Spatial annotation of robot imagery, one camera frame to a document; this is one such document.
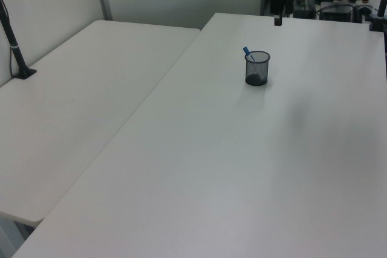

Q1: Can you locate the blue and white marker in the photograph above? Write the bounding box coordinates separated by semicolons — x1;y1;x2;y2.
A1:
242;46;257;63

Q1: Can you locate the black mesh pen cup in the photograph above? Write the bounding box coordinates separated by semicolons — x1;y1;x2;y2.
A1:
244;50;272;86

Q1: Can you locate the white side table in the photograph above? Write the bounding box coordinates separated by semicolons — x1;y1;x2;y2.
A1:
0;19;202;228

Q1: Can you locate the black case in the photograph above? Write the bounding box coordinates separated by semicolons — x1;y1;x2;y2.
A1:
294;0;317;19

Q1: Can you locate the black equipment box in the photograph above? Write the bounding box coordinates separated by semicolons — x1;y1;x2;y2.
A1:
319;1;355;22

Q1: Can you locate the white desk device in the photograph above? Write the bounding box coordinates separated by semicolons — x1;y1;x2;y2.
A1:
354;0;375;23

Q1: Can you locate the black camera pole with base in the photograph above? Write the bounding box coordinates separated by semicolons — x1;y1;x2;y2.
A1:
0;0;37;81

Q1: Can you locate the black clamped camera pole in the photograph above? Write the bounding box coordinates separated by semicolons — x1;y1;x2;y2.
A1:
367;0;387;33

